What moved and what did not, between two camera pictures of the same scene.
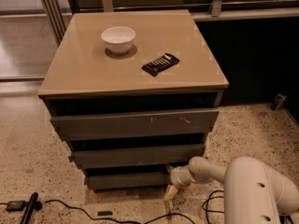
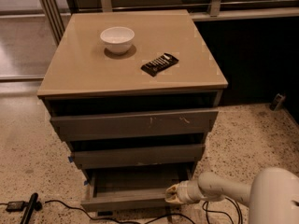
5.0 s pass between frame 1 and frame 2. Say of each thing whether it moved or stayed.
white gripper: moved
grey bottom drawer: moved
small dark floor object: stayed
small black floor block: stayed
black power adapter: stayed
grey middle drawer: stayed
